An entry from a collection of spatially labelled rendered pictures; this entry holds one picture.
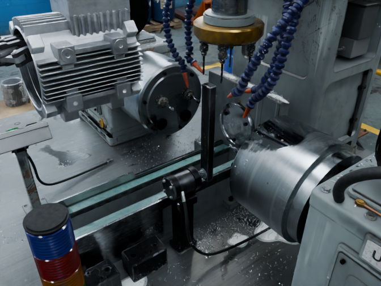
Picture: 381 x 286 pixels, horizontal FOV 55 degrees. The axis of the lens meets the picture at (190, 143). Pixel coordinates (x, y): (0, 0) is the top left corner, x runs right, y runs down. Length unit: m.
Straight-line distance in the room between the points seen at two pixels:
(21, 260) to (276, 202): 0.67
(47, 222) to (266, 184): 0.45
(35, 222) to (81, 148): 0.95
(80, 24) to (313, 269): 0.63
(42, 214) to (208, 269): 0.55
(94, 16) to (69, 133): 0.92
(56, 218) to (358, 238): 0.46
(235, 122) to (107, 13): 0.56
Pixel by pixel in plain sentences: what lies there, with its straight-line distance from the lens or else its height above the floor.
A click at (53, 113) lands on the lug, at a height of 1.25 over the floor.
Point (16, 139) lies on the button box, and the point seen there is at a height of 1.06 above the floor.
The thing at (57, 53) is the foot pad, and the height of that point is 1.37.
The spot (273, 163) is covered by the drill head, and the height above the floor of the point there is 1.12.
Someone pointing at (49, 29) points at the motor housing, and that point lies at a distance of 0.72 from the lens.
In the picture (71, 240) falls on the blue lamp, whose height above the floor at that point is 1.18.
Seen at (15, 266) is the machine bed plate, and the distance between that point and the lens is 1.09.
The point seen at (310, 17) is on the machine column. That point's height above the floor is 1.34.
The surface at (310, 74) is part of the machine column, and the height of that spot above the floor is 1.20.
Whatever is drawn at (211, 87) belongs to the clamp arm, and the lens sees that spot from 0.80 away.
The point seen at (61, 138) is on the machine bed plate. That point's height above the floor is 0.80.
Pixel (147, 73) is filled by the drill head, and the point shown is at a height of 1.14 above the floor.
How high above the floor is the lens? 1.56
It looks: 32 degrees down
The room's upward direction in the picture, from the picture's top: straight up
